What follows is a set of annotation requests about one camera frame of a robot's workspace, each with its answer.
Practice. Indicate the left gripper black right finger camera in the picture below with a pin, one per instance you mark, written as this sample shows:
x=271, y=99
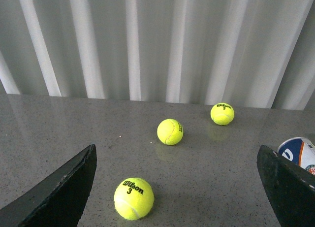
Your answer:
x=290, y=189

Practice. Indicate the yellow wilson tennis ball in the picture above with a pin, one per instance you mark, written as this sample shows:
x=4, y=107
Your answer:
x=133, y=198
x=222, y=114

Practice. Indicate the white blue tennis ball can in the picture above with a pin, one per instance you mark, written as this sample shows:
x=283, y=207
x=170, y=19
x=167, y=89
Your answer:
x=300, y=151

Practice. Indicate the white pleated curtain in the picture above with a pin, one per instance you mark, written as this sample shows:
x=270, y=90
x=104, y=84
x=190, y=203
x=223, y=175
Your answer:
x=251, y=53

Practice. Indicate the near yellow Wilson tennis ball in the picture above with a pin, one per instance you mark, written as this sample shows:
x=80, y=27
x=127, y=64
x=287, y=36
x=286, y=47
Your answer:
x=133, y=198

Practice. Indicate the far yellow Wilson tennis ball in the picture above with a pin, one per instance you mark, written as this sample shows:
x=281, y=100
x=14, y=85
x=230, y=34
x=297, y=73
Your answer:
x=222, y=114

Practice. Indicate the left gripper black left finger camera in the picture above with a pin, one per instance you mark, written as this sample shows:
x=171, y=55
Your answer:
x=57, y=201

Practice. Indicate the middle yellow tennis ball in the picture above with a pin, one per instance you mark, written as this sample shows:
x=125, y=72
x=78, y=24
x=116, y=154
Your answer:
x=170, y=132

